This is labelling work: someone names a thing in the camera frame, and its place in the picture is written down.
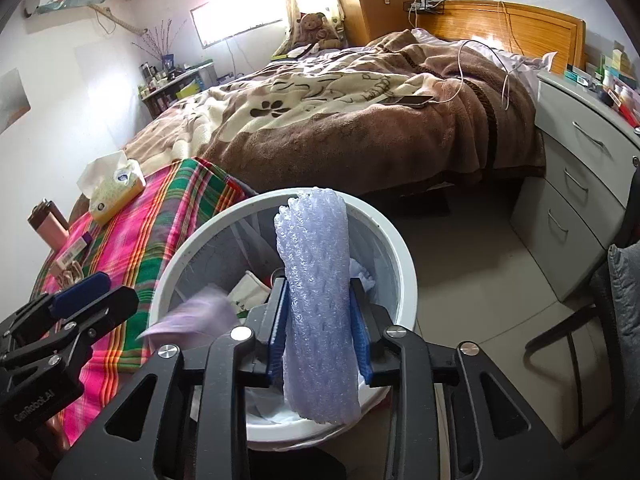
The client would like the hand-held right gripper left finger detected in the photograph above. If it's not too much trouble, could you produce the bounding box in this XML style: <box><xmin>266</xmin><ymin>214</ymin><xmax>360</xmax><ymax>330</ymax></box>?
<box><xmin>52</xmin><ymin>275</ymin><xmax>291</xmax><ymax>480</ymax></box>

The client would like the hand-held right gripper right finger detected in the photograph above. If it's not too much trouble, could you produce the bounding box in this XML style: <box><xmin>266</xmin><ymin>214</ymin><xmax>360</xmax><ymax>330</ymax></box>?
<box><xmin>350</xmin><ymin>277</ymin><xmax>593</xmax><ymax>480</ymax></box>

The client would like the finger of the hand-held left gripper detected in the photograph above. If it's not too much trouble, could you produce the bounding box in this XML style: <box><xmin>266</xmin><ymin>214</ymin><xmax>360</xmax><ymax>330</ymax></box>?
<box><xmin>0</xmin><ymin>285</ymin><xmax>140</xmax><ymax>371</ymax></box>
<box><xmin>0</xmin><ymin>272</ymin><xmax>112</xmax><ymax>341</ymax></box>

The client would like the bubble wrap roll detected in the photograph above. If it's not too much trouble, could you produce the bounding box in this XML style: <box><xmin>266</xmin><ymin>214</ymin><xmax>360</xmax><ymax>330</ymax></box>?
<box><xmin>274</xmin><ymin>187</ymin><xmax>362</xmax><ymax>425</ymax></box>

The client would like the white wad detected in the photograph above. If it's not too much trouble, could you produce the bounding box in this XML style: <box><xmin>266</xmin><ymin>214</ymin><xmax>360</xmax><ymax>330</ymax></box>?
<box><xmin>350</xmin><ymin>257</ymin><xmax>376</xmax><ymax>293</ymax></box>

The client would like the white round trash bin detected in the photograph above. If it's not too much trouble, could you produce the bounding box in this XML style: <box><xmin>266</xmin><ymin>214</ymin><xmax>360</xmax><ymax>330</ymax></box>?
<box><xmin>149</xmin><ymin>187</ymin><xmax>418</xmax><ymax>451</ymax></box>

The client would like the printed paper wrapper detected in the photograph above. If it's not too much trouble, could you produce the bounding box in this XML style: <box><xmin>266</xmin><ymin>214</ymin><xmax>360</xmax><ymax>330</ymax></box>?
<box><xmin>50</xmin><ymin>260</ymin><xmax>86</xmax><ymax>286</ymax></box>

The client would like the white purple medicine box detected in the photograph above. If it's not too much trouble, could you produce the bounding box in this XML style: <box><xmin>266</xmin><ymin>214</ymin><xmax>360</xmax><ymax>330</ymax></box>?
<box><xmin>54</xmin><ymin>232</ymin><xmax>93</xmax><ymax>271</ymax></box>

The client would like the pink mug with brown lid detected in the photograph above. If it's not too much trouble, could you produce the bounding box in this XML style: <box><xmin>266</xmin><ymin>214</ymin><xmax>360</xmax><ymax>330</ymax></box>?
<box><xmin>27</xmin><ymin>199</ymin><xmax>71</xmax><ymax>252</ymax></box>

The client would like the plaid pink green tablecloth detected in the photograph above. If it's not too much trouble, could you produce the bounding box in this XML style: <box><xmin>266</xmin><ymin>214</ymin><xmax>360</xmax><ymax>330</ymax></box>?
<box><xmin>32</xmin><ymin>157</ymin><xmax>261</xmax><ymax>406</ymax></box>

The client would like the yellow tissue pack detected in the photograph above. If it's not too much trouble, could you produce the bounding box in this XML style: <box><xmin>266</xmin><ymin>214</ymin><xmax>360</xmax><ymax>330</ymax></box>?
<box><xmin>76</xmin><ymin>150</ymin><xmax>147</xmax><ymax>226</ymax></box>

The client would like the bed with brown blanket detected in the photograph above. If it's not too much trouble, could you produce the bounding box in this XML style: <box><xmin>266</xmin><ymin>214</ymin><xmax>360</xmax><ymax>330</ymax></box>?
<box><xmin>122</xmin><ymin>30</ymin><xmax>548</xmax><ymax>196</ymax></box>

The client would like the cluttered desk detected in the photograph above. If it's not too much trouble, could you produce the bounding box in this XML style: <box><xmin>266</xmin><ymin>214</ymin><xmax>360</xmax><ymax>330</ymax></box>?
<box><xmin>140</xmin><ymin>67</ymin><xmax>218</xmax><ymax>121</ymax></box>

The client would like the black smartphone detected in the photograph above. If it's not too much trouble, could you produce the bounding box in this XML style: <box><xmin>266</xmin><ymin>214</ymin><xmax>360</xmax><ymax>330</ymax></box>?
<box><xmin>382</xmin><ymin>94</ymin><xmax>435</xmax><ymax>109</ymax></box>

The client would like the vase with bare branches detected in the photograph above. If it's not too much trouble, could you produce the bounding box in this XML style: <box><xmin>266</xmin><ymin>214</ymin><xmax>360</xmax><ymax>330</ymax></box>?
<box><xmin>132</xmin><ymin>19</ymin><xmax>188</xmax><ymax>73</ymax></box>

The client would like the grey black chair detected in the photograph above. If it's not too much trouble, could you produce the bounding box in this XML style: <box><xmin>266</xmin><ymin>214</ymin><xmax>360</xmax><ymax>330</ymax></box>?
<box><xmin>524</xmin><ymin>157</ymin><xmax>640</xmax><ymax>448</ymax></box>

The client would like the air conditioner pipe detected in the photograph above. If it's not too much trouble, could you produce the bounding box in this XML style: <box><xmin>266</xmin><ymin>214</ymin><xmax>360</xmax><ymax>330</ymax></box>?
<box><xmin>87</xmin><ymin>4</ymin><xmax>146</xmax><ymax>33</ymax></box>

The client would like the grey drawer nightstand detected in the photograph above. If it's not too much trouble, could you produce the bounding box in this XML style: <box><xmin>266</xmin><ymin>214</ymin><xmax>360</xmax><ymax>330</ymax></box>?
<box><xmin>510</xmin><ymin>70</ymin><xmax>640</xmax><ymax>303</ymax></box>

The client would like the brown teddy bear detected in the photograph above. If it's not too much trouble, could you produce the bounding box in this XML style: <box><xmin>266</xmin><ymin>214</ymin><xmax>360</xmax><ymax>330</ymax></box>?
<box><xmin>295</xmin><ymin>12</ymin><xmax>343</xmax><ymax>51</ymax></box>

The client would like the bright window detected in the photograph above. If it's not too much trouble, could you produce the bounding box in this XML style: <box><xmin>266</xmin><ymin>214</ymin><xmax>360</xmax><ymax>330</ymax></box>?
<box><xmin>190</xmin><ymin>0</ymin><xmax>286</xmax><ymax>51</ymax></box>

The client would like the lavender pillow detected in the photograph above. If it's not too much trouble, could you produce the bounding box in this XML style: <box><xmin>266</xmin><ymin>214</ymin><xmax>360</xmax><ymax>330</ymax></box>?
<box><xmin>410</xmin><ymin>27</ymin><xmax>558</xmax><ymax>73</ymax></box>

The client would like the power strip on headboard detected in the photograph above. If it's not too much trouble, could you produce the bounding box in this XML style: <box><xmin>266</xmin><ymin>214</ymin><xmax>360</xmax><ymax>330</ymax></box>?
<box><xmin>402</xmin><ymin>0</ymin><xmax>446</xmax><ymax>16</ymax></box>

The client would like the wooden wardrobe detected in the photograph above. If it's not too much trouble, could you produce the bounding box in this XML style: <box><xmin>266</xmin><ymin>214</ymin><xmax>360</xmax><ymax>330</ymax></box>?
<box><xmin>325</xmin><ymin>0</ymin><xmax>426</xmax><ymax>47</ymax></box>

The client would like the wooden bed headboard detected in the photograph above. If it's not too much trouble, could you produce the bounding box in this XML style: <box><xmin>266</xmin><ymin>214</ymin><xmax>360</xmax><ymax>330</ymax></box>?
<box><xmin>415</xmin><ymin>0</ymin><xmax>587</xmax><ymax>73</ymax></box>

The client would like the clutter of small boxes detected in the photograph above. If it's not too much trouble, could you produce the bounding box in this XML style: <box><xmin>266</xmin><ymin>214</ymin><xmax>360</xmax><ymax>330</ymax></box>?
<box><xmin>565</xmin><ymin>50</ymin><xmax>640</xmax><ymax>128</ymax></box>

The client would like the white wall poster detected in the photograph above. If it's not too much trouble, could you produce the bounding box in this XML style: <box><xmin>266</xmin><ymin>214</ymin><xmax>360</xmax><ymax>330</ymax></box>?
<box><xmin>0</xmin><ymin>70</ymin><xmax>32</xmax><ymax>136</ymax></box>

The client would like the white charging cable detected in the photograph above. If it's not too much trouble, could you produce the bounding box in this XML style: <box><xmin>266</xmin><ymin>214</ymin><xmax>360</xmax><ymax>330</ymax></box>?
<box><xmin>425</xmin><ymin>0</ymin><xmax>531</xmax><ymax>111</ymax></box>

